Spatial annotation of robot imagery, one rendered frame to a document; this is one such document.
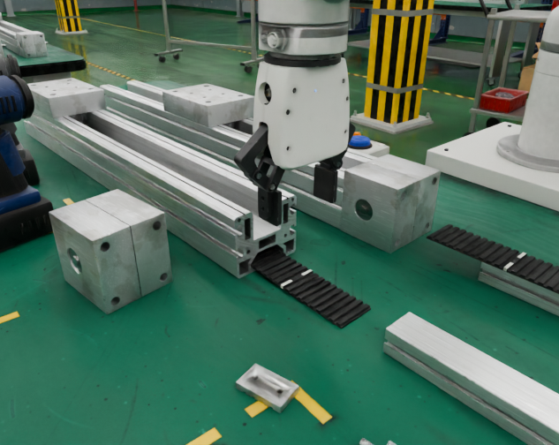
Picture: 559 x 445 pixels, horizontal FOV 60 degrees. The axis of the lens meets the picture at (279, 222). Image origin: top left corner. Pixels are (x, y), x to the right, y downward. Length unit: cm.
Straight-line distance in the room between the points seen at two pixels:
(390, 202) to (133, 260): 32
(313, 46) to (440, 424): 34
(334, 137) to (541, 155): 54
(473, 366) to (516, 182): 48
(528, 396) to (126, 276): 41
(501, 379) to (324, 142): 27
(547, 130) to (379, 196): 40
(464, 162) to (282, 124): 54
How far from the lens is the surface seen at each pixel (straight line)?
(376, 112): 407
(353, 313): 55
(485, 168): 93
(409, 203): 67
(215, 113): 91
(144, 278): 59
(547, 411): 47
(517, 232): 79
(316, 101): 48
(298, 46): 45
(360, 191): 67
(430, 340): 49
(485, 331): 57
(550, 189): 88
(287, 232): 64
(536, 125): 98
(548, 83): 96
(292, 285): 58
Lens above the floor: 112
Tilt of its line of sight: 28 degrees down
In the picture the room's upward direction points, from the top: straight up
